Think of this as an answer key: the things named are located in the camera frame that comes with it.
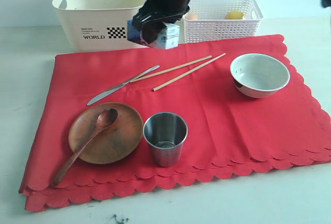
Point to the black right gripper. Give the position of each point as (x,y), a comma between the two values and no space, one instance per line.
(157,19)

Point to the blue white milk carton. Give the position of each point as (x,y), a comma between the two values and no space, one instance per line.
(157,35)

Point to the brown egg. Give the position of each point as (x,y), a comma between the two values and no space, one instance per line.
(191,16)

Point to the wooden chopstick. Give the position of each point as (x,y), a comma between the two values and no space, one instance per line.
(187,73)
(171,69)

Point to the yellow lemon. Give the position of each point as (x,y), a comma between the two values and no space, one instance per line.
(235,15)

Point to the dark wooden spoon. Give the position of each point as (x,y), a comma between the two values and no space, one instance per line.
(104,120)

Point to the white enamel bowl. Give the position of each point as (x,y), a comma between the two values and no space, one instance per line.
(258,75)

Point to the silver table knife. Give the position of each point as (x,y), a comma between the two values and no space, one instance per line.
(119,86)

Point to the cream plastic bin WORLD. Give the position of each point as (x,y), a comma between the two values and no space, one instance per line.
(97,25)

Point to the white perforated plastic basket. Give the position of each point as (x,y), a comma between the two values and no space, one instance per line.
(212,25)

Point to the red scalloped tablecloth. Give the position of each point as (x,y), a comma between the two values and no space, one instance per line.
(228,132)

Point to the stainless steel cup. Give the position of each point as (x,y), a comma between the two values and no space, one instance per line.
(165,133)

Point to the round wooden plate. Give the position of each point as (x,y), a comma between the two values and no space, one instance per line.
(114,143)

